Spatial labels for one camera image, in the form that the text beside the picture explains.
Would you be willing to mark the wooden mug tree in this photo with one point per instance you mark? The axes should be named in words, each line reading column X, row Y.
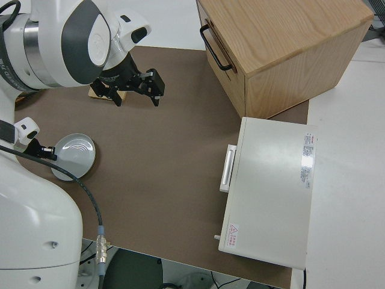
column 122, row 95

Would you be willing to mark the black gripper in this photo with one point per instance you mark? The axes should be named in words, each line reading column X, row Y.
column 120, row 76
column 33, row 147

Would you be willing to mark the light wooden box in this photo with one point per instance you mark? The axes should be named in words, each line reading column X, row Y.
column 285, row 36

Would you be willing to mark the white toaster oven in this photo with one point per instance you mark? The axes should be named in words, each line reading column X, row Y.
column 270, row 186

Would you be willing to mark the gray plate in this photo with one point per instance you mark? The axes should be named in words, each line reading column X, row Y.
column 78, row 153

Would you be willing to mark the brown table mat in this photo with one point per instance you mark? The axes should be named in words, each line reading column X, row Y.
column 165, row 165

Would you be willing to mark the dark round base plate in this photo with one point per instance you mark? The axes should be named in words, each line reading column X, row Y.
column 135, row 271

